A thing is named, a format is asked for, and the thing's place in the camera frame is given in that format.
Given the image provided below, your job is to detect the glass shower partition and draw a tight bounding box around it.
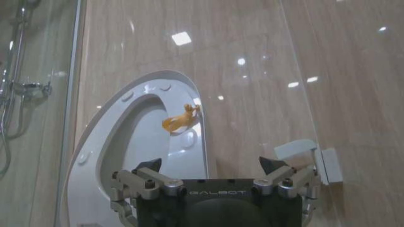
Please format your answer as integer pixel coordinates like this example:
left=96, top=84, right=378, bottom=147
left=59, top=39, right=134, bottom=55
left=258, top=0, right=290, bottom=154
left=0, top=0, right=83, bottom=227

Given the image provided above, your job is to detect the white wall flush box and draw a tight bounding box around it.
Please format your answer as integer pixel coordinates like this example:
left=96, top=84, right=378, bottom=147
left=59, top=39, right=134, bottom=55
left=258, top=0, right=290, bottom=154
left=274, top=139, right=344, bottom=185

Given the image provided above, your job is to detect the grey shower hose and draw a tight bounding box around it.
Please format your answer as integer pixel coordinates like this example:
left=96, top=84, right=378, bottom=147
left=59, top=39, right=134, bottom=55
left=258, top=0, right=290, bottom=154
left=0, top=94, right=32, bottom=177

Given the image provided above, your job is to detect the clear glass side panel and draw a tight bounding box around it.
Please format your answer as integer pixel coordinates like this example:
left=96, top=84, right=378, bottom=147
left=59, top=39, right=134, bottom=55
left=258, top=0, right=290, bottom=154
left=279, top=0, right=404, bottom=227

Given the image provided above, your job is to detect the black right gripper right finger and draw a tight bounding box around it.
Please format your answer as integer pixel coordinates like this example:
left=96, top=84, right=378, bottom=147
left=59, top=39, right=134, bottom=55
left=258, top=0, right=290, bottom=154
left=252, top=156, right=322, bottom=227

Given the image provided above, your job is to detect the chrome shower mixer valve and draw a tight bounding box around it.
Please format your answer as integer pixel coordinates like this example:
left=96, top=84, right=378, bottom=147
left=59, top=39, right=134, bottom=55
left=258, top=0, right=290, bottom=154
left=12, top=80, right=54, bottom=97

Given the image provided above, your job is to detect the white toilet seat ring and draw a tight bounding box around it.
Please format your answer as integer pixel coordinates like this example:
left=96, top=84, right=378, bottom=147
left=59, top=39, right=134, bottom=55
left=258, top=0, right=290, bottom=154
left=68, top=79, right=207, bottom=209

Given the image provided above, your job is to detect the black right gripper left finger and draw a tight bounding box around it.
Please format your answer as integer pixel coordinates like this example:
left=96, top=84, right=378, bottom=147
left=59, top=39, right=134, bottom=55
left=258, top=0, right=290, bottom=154
left=110, top=158, right=186, bottom=227

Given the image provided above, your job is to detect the white toilet lid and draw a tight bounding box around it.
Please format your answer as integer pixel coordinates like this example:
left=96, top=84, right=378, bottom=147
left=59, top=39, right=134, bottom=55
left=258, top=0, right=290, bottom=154
left=66, top=69, right=211, bottom=222

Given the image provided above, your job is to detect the chrome shower riser rail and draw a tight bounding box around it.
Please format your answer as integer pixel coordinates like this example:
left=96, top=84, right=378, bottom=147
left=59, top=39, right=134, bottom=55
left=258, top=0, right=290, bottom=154
left=0, top=0, right=36, bottom=105

